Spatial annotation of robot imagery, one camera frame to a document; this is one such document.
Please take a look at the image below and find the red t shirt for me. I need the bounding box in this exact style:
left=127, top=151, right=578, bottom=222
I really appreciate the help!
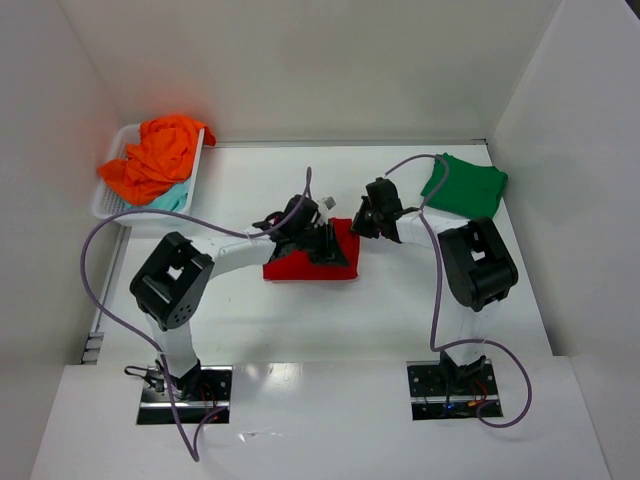
left=262, top=217, right=360, bottom=282

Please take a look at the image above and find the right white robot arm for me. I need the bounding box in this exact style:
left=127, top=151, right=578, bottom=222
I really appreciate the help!
left=351, top=177, right=519, bottom=389

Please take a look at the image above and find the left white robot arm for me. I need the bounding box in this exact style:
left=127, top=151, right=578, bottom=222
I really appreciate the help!
left=130, top=195, right=349, bottom=398

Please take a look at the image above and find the folded green t shirt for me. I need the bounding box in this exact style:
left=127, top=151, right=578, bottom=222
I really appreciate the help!
left=421, top=153, right=508, bottom=219

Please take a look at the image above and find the teal t shirt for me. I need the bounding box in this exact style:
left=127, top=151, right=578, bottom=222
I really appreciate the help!
left=124, top=180, right=191, bottom=212

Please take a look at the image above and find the orange t shirt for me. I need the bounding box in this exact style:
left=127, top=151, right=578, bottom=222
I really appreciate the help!
left=97, top=115, right=217, bottom=206

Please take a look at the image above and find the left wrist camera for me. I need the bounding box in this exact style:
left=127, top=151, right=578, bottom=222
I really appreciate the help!
left=317, top=196, right=336, bottom=223

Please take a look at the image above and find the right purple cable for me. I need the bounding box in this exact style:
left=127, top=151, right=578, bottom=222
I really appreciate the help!
left=385, top=153, right=534, bottom=429

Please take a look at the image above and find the purple cable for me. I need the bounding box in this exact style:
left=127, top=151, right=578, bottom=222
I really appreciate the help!
left=385, top=153, right=534, bottom=429
left=79, top=166, right=314, bottom=463

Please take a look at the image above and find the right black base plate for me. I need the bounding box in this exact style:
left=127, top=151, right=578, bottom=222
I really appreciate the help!
left=406, top=361, right=503, bottom=421

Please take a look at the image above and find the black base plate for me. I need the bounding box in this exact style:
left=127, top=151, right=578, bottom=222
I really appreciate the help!
left=125, top=366, right=233, bottom=426
left=406, top=361, right=503, bottom=421

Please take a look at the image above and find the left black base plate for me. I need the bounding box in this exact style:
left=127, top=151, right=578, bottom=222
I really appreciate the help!
left=125, top=366, right=233, bottom=426

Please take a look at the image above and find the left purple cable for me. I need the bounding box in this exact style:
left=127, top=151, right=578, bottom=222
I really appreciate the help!
left=79, top=166, right=314, bottom=463

